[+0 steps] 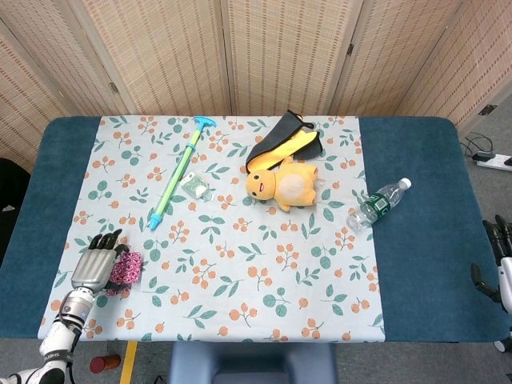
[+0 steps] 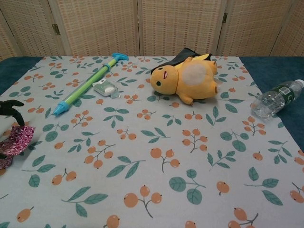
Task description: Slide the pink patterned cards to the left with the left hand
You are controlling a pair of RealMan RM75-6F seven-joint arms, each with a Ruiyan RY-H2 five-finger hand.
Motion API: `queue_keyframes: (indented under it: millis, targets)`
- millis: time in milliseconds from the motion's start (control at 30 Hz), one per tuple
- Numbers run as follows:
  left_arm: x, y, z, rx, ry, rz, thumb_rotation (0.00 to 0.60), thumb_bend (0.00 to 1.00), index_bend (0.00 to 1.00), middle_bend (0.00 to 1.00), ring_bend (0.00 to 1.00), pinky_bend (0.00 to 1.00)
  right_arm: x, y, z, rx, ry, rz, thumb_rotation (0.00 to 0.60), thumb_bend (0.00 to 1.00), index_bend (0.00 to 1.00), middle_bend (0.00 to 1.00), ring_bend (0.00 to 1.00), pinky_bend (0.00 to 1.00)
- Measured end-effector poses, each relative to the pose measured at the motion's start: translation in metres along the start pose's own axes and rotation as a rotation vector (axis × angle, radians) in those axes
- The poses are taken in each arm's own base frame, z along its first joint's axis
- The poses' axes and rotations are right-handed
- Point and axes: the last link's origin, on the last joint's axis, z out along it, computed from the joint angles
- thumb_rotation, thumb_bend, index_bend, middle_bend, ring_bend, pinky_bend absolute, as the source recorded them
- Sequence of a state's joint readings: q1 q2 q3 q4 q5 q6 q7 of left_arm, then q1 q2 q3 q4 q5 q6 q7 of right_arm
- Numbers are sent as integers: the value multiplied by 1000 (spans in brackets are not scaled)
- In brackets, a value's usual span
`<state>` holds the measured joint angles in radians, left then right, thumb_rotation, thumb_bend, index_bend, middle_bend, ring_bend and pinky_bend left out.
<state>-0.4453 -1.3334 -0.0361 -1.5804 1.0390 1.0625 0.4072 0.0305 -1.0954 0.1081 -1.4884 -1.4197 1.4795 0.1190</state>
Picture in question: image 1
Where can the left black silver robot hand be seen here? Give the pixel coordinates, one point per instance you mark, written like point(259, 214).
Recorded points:
point(94, 268)

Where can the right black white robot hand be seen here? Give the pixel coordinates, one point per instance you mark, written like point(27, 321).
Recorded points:
point(507, 280)

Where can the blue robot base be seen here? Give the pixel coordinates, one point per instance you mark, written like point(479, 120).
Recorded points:
point(252, 362)

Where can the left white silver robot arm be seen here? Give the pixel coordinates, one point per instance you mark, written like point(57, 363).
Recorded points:
point(64, 332)

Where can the floral fruit print tablecloth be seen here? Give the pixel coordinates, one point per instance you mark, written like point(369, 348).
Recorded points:
point(240, 260)

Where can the red cylinder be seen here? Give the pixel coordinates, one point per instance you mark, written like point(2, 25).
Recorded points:
point(105, 363)

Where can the white power strip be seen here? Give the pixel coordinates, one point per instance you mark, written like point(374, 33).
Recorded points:
point(494, 162)

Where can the blue table cover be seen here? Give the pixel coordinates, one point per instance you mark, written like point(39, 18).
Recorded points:
point(420, 200)

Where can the green blue water pump toy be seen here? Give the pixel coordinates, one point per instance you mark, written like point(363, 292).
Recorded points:
point(176, 176)

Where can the small green white packet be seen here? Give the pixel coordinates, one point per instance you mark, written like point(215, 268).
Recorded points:
point(194, 185)

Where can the clear plastic water bottle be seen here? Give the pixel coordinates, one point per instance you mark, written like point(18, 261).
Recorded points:
point(376, 206)

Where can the yellow plush toy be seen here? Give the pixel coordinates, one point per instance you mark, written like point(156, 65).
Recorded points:
point(292, 186)

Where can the grey yellow fabric cape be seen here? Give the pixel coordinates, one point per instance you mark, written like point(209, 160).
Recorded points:
point(276, 142)

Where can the woven folding screen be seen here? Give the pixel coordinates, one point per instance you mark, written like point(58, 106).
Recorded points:
point(180, 52)

